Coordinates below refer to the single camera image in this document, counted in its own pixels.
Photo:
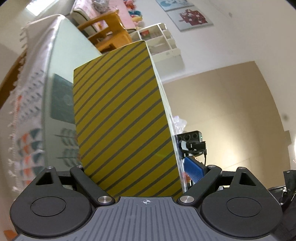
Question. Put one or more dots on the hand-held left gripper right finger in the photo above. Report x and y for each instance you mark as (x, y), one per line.
(195, 170)

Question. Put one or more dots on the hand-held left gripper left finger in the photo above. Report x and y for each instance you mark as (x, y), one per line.
(81, 174)

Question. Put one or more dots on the patterned desktop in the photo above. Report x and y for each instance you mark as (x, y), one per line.
(62, 69)

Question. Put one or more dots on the white plastic bag purple label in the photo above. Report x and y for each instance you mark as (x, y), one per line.
(179, 124)

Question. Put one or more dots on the white cubby shelf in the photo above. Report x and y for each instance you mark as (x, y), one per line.
(157, 41)

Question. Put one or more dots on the wooden chair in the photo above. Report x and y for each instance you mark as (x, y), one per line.
(108, 34)

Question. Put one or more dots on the row of plush toys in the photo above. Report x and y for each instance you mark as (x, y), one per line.
(135, 14)

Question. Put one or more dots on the pink cover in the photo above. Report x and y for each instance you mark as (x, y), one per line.
(115, 5)

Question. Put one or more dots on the red flower wall picture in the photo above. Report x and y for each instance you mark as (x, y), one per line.
(190, 18)

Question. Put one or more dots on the blue wall picture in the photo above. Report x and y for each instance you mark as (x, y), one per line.
(174, 4)

